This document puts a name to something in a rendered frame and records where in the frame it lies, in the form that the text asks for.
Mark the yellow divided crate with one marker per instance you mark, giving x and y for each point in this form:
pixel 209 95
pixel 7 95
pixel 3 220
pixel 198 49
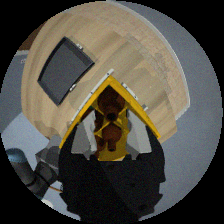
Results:
pixel 122 121

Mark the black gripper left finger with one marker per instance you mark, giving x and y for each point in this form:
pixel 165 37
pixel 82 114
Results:
pixel 79 144

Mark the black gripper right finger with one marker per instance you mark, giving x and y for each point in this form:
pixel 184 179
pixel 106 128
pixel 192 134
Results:
pixel 143 145

